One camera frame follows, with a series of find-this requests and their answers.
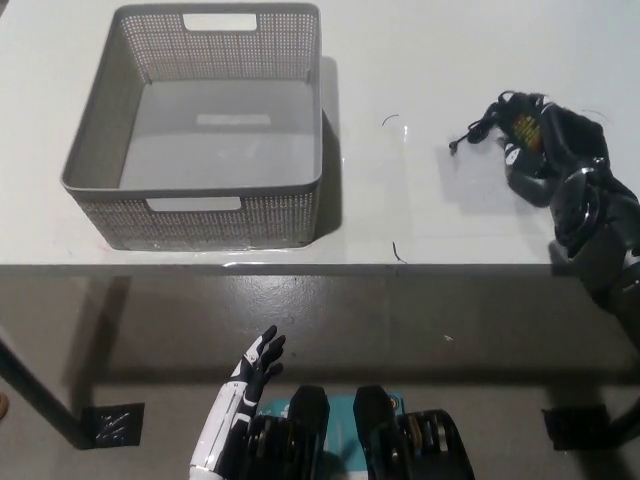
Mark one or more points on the black metal table leg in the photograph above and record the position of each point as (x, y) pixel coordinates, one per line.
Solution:
(627, 415)
(45, 390)

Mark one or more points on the grey perforated plastic basket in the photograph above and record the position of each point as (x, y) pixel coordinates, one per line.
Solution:
(110, 145)

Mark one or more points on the black floor tape patch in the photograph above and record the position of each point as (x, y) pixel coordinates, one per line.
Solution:
(575, 427)
(112, 425)

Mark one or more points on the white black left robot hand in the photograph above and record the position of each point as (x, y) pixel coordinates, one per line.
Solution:
(245, 380)

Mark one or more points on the small brown object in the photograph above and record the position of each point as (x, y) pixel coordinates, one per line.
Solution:
(3, 406)

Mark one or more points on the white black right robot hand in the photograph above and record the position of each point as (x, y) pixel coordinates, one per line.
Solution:
(575, 140)

